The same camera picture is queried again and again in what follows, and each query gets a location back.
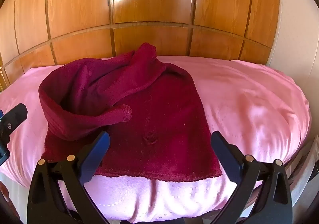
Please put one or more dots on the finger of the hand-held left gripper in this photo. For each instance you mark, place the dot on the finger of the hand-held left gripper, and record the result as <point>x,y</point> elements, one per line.
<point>15,114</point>

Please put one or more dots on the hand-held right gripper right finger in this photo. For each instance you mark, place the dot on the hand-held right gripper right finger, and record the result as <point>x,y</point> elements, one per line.
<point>228,156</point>

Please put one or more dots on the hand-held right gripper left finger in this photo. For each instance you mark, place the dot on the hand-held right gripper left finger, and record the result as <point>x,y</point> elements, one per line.
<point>96,154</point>

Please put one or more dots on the maroon knit garment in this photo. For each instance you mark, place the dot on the maroon knit garment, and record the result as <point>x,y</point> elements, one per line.
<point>162,126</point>

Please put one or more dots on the pink bedsheet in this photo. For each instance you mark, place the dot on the pink bedsheet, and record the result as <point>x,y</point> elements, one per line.
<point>249,94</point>

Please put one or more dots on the wooden headboard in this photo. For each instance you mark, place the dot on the wooden headboard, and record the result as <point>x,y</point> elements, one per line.
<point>149,2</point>

